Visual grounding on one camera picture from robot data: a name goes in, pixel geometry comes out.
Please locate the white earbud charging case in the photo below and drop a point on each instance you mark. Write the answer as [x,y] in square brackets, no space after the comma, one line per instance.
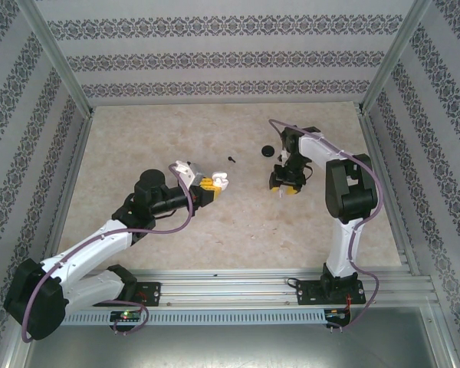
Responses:
[220,179]

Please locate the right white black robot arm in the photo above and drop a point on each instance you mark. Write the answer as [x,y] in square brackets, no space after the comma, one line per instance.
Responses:
[343,245]

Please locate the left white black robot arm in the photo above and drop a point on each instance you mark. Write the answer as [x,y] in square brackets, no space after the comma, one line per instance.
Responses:
[92,245]

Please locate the small circuit board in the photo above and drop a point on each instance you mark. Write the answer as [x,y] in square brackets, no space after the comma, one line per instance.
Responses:
[126,315]
[337,314]

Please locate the grey metal sheet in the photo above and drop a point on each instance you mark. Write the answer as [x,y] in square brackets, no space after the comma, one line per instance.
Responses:
[230,345]

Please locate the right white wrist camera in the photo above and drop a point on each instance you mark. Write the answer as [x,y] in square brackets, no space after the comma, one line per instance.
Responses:
[282,156]

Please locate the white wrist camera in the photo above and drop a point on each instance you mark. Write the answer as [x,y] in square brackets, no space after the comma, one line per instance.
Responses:
[282,156]
[189,172]

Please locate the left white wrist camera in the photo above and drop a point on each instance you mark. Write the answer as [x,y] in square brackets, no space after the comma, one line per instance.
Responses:
[189,172]

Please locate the aluminium side rail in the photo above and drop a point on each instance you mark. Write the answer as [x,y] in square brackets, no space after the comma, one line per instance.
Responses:
[77,153]
[372,132]

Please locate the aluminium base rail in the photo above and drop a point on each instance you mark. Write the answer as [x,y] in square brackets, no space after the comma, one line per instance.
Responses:
[230,287]

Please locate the aluminium frame post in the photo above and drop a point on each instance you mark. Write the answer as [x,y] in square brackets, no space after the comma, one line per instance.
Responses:
[391,61]
[63,61]

